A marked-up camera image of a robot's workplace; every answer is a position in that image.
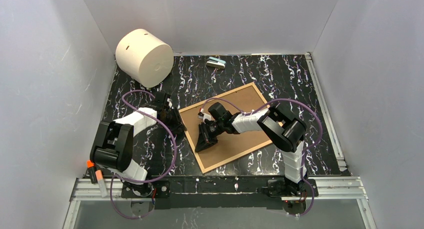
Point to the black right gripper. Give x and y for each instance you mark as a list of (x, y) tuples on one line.
[(209, 131)]

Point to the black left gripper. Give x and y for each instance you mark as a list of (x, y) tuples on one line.
[(175, 118)]

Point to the light wooden picture frame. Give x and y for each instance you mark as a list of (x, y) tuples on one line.
[(205, 168)]

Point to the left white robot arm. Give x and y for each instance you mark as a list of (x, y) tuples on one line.
[(114, 141)]

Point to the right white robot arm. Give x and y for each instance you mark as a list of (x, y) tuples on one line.
[(283, 128)]

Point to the teal white stapler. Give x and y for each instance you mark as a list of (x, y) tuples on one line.
[(215, 63)]

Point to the large white cylinder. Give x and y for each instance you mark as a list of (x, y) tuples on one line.
[(144, 57)]

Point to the peach cap glue stick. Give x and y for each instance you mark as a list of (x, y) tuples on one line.
[(101, 183)]

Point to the orange cap black marker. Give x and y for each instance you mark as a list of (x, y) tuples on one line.
[(91, 168)]

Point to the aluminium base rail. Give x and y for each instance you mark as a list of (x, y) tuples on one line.
[(220, 202)]

